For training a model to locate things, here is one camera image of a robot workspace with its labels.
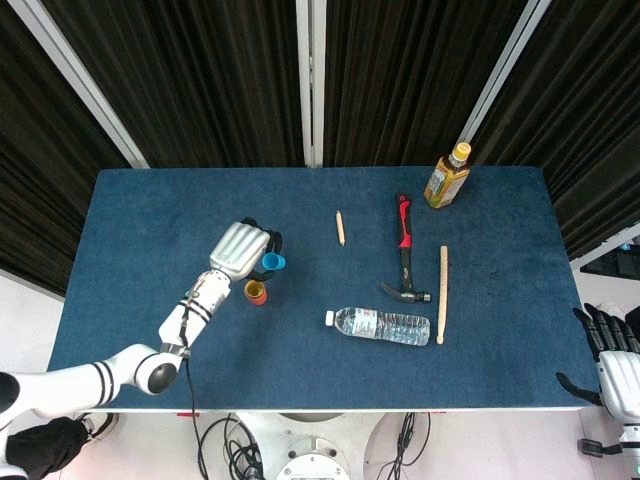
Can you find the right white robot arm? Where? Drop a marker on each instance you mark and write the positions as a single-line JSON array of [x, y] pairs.
[[631, 440]]

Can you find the light blue plastic cup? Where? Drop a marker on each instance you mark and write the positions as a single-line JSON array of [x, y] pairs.
[[272, 262]]

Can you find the long wooden drumstick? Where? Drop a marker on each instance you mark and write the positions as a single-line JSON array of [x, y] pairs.
[[443, 290]]

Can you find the left black-fingered robot hand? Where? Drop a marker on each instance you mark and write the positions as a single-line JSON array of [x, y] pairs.
[[237, 247]]

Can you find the orange plastic cup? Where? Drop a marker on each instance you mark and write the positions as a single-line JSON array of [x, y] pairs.
[[259, 300]]

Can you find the black equipment with blue light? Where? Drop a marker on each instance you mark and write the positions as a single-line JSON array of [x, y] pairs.
[[617, 260]]

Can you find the black pleated curtain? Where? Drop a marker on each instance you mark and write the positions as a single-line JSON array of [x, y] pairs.
[[590, 125], [35, 165], [410, 85], [200, 85]]

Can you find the tea bottle with yellow cap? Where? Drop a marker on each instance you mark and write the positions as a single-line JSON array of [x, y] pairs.
[[445, 185]]

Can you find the blue felt table cover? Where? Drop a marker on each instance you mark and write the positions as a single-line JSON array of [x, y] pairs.
[[350, 370]]

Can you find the short wooden stick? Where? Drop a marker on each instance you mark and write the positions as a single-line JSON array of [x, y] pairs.
[[340, 227]]

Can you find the small black clamp bracket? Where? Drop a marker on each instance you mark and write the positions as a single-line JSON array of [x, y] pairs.
[[597, 447]]

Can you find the white frame post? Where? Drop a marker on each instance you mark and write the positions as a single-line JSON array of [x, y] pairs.
[[80, 80], [505, 65], [311, 85]]

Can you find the clear plastic water bottle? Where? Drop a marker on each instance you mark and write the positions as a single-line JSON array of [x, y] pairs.
[[385, 327]]

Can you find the red and black claw hammer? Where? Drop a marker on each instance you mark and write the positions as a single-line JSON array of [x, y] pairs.
[[405, 240]]

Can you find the black cloth bag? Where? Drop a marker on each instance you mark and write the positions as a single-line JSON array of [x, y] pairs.
[[47, 447]]

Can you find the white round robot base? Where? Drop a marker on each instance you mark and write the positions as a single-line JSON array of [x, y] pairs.
[[310, 450]]

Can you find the right black-fingered robot hand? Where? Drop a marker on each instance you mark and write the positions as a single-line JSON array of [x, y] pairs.
[[620, 375]]

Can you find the yellow plastic cup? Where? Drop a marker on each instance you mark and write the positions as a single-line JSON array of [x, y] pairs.
[[254, 288]]

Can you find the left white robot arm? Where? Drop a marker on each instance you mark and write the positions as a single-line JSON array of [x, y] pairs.
[[60, 385]]

